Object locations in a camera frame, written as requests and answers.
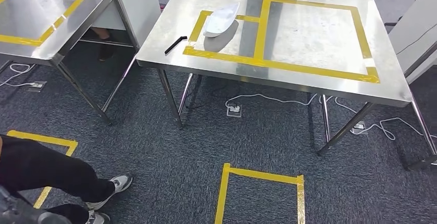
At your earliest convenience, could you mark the black plastic strip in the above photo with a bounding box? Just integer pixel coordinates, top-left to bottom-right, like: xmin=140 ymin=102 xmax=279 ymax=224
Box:
xmin=164 ymin=35 xmax=189 ymax=55

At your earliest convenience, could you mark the black floor cable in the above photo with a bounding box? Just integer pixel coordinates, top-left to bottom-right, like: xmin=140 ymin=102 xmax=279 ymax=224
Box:
xmin=184 ymin=76 xmax=240 ymax=111

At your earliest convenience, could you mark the person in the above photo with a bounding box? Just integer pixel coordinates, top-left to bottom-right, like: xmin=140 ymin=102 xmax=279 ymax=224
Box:
xmin=89 ymin=27 xmax=117 ymax=63
xmin=0 ymin=134 xmax=134 ymax=224

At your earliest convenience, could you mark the white desk side panel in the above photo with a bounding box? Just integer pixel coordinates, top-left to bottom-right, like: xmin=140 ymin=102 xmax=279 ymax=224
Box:
xmin=91 ymin=0 xmax=162 ymax=51

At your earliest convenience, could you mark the black power cable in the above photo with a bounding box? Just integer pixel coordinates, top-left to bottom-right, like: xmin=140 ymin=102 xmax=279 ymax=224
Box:
xmin=396 ymin=24 xmax=437 ymax=56

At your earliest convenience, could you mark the white office desk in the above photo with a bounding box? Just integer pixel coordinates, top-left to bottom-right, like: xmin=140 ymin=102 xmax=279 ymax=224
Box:
xmin=388 ymin=0 xmax=437 ymax=85

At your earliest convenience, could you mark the large yellow tape rectangle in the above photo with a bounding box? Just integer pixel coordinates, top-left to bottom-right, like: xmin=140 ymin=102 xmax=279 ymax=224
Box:
xmin=253 ymin=0 xmax=381 ymax=84

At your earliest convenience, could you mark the white plastic mirror cover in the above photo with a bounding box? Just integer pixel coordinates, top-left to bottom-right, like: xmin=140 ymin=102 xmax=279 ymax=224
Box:
xmin=203 ymin=2 xmax=241 ymax=39

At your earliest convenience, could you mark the floor power socket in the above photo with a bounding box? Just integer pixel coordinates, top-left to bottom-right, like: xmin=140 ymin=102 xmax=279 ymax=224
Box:
xmin=26 ymin=80 xmax=48 ymax=94
xmin=350 ymin=121 xmax=368 ymax=135
xmin=226 ymin=102 xmax=243 ymax=118

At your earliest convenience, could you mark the white floor cable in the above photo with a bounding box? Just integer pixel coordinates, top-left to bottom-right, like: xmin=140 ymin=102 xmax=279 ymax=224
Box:
xmin=319 ymin=94 xmax=437 ymax=141
xmin=0 ymin=62 xmax=38 ymax=89
xmin=224 ymin=93 xmax=320 ymax=110

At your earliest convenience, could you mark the yellow floor tape outline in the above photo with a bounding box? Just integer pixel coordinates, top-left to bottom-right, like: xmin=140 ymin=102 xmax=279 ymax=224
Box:
xmin=214 ymin=162 xmax=306 ymax=224

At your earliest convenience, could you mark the small yellow tape rectangle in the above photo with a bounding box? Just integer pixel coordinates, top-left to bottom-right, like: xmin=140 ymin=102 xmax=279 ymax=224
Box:
xmin=182 ymin=10 xmax=265 ymax=67

